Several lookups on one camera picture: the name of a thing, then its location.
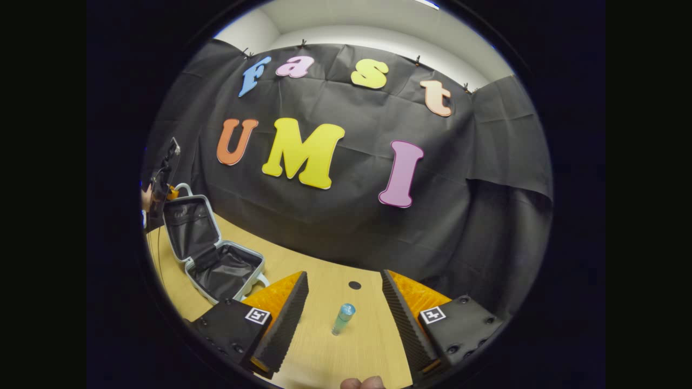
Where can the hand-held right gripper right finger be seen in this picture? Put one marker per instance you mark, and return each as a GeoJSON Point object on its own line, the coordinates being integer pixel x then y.
{"type": "Point", "coordinates": [405, 321]}

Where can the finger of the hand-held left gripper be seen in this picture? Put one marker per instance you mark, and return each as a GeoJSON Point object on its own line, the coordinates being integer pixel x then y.
{"type": "Point", "coordinates": [173, 192]}

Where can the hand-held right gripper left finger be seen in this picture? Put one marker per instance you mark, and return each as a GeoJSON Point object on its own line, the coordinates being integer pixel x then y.
{"type": "Point", "coordinates": [286, 321]}

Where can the blue skincare bottle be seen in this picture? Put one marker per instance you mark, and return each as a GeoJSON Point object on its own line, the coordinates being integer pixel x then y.
{"type": "Point", "coordinates": [343, 320]}

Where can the pale blue small suitcase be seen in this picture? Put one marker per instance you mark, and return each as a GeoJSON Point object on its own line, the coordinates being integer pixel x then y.
{"type": "Point", "coordinates": [208, 248]}

